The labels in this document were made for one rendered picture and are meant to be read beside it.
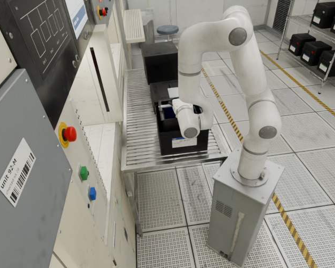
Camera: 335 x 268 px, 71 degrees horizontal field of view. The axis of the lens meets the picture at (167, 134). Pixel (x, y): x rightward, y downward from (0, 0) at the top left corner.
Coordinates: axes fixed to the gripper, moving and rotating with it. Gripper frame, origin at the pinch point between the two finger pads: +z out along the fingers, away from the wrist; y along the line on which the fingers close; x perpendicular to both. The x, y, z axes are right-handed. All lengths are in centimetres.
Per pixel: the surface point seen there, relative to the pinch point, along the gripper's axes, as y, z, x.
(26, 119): -37, -75, 44
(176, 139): -4.3, -13.9, -18.6
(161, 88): -7, 47, -20
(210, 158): 13.4, -20.1, -29.8
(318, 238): 92, -40, -106
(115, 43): -48, 154, -19
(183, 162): -2.0, -20.6, -30.5
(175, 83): 4, 52, -20
